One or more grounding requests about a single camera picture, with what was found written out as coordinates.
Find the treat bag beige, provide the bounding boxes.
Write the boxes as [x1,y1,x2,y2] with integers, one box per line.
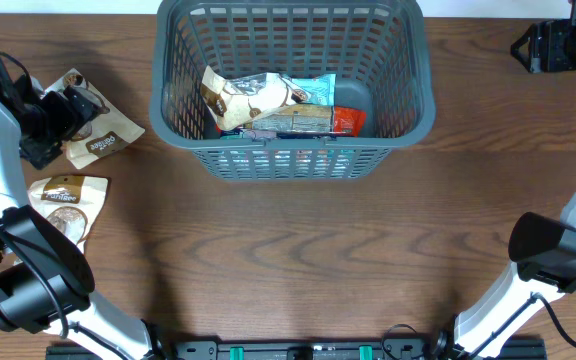
[200,66,306,130]

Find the Kleenex tissue multipack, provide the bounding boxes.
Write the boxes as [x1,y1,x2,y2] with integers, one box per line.
[220,129,277,140]

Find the grey plastic basket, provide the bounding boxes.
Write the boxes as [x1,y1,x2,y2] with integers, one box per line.
[150,0,436,181]

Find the small teal wipes packet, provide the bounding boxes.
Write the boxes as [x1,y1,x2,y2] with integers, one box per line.
[289,74,336,106]

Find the spaghetti pack red ends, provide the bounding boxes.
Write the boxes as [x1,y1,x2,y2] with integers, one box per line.
[242,104,367,137]

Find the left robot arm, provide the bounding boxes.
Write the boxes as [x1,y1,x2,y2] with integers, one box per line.
[0,52,165,359]

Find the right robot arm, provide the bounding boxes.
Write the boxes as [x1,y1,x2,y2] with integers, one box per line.
[429,1,576,359]

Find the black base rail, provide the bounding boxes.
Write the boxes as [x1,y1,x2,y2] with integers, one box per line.
[45,337,548,360]

